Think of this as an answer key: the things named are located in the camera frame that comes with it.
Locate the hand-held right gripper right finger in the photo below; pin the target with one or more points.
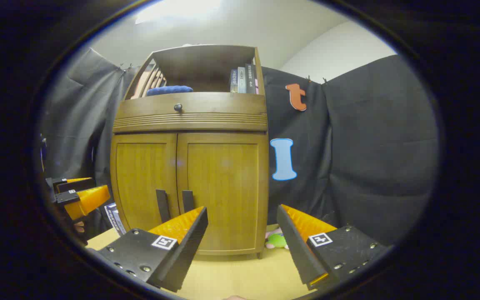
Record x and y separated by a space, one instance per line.
296 250

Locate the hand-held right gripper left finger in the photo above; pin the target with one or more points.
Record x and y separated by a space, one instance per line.
188 254

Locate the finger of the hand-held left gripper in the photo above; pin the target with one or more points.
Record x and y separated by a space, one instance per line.
88 200
71 185

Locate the wooden shoe cabinet door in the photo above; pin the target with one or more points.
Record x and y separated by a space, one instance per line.
140 175
227 175

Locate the wooden double-door shoe cabinet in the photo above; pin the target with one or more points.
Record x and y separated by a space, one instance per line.
202 62

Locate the green pink plush toy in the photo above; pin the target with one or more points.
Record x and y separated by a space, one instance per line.
277 241

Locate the dark blue leaning book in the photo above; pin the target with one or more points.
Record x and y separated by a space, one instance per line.
117 218

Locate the black backdrop cloth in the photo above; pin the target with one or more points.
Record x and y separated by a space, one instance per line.
369 146

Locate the blue folded towel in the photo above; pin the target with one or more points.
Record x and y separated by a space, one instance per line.
169 90

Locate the wooden drawer with black knob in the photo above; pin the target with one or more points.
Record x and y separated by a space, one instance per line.
223 106

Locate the black shelf book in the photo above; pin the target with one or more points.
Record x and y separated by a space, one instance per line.
251 79

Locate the grey shelf book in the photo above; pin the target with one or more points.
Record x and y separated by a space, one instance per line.
242 80

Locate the dark blue shelf book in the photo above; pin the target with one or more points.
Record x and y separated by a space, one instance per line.
234 81

